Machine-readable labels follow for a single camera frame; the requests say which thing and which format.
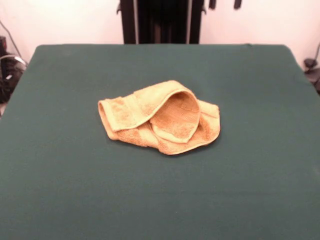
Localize tan terry towel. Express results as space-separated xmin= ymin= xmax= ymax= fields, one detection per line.
xmin=97 ymin=79 xmax=222 ymax=156

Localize dark green tablecloth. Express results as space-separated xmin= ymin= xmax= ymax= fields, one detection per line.
xmin=0 ymin=43 xmax=320 ymax=240

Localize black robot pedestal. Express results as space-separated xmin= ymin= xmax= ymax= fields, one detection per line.
xmin=116 ymin=0 xmax=207 ymax=45

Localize grey cable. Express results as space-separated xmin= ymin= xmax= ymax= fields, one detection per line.
xmin=0 ymin=20 xmax=28 ymax=66

